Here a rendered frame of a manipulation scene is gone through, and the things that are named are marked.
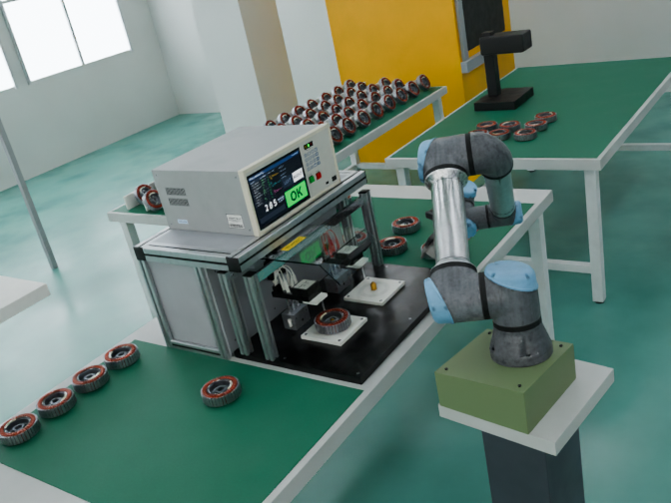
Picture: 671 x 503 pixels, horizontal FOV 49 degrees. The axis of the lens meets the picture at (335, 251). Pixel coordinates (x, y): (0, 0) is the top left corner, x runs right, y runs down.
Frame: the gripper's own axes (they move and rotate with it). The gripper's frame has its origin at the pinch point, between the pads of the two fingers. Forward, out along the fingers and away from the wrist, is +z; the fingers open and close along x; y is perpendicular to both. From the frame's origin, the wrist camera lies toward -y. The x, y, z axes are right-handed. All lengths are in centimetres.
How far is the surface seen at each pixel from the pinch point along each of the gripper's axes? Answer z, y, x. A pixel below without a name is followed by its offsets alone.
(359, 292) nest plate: -4.2, 5.3, -38.1
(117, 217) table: 106, -153, -66
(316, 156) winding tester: -37, -28, -39
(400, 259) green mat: 5.5, -5.1, -10.9
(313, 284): -19, 4, -58
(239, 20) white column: 140, -332, 105
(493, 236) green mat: -2.7, 6.0, 21.9
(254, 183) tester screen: -45, -19, -67
